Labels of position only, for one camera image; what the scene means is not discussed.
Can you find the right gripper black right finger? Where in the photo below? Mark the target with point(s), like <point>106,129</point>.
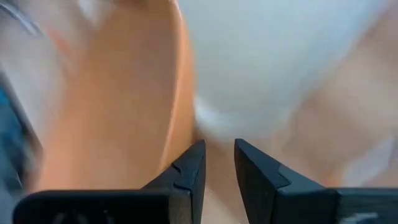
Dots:
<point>258,180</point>

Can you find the cream serving tray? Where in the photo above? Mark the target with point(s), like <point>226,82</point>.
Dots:
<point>258,59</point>

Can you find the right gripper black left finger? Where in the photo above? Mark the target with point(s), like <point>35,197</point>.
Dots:
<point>189,174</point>

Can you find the orange plate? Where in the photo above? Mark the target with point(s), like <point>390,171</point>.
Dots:
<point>124,102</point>

